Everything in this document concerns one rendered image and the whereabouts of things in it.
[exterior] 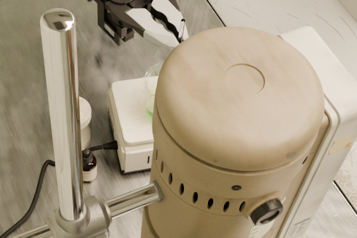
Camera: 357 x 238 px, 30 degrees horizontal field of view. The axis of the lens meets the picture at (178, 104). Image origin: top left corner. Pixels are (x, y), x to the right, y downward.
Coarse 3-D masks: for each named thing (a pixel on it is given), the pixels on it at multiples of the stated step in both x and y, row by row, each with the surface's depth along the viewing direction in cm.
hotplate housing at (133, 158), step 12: (108, 96) 107; (108, 108) 110; (120, 132) 103; (108, 144) 105; (120, 144) 102; (144, 144) 101; (120, 156) 104; (132, 156) 101; (144, 156) 102; (132, 168) 104; (144, 168) 105
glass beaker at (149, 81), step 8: (160, 64) 98; (152, 72) 99; (144, 80) 97; (152, 80) 100; (144, 88) 97; (152, 88) 102; (144, 96) 99; (152, 96) 96; (144, 104) 100; (152, 104) 98; (144, 112) 101; (152, 112) 99
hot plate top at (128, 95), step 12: (120, 84) 106; (132, 84) 106; (120, 96) 104; (132, 96) 104; (120, 108) 103; (132, 108) 103; (120, 120) 101; (132, 120) 102; (144, 120) 102; (132, 132) 100; (144, 132) 100; (132, 144) 100
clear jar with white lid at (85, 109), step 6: (84, 102) 104; (84, 108) 103; (90, 108) 103; (84, 114) 102; (90, 114) 103; (84, 120) 102; (90, 120) 104; (84, 126) 103; (90, 126) 105; (84, 132) 104; (90, 132) 106; (84, 138) 105; (90, 138) 107; (84, 144) 106
